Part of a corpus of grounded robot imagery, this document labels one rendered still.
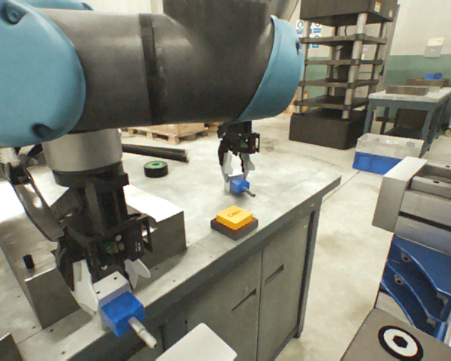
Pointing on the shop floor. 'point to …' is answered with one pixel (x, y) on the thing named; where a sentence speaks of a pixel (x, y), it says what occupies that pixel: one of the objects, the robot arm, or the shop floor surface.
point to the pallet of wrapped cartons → (186, 131)
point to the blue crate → (373, 162)
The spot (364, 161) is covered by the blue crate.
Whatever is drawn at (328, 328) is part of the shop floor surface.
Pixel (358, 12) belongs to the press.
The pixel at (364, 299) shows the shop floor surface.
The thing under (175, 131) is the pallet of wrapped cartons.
